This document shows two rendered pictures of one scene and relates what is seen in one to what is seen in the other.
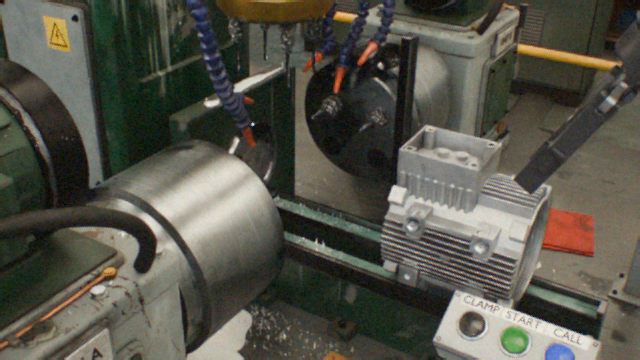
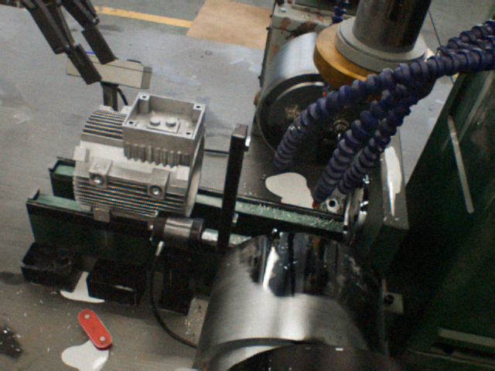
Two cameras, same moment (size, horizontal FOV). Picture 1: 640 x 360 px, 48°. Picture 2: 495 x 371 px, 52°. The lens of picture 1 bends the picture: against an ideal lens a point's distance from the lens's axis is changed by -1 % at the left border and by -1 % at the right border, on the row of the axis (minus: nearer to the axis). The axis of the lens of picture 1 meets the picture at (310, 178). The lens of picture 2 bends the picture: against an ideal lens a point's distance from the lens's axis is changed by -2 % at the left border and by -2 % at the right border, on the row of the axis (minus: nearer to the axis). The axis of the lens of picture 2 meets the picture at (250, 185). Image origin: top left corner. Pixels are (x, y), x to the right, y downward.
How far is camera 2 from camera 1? 1.66 m
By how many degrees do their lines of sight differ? 102
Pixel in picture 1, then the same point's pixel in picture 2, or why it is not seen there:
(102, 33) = not seen: hidden behind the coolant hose
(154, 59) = (460, 120)
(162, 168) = not seen: hidden behind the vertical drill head
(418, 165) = (187, 108)
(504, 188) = (117, 119)
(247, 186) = (286, 69)
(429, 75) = (229, 297)
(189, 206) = (299, 43)
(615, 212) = not seen: outside the picture
